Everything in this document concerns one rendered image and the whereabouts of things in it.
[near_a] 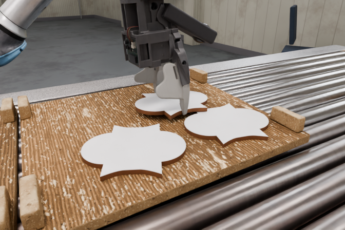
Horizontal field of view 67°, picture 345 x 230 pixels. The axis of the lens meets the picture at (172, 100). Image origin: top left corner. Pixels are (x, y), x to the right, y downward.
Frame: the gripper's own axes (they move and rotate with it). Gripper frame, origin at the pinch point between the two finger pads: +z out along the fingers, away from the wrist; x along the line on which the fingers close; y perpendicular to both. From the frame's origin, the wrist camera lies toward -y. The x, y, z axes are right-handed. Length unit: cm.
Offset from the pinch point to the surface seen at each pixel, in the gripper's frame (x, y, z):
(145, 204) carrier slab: 19.7, 14.5, 2.3
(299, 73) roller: -6.6, -46.5, 5.8
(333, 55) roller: -16, -78, 7
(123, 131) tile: 5.6, 11.9, 0.2
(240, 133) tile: 14.9, -3.8, 1.6
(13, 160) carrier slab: 4.5, 27.3, 0.1
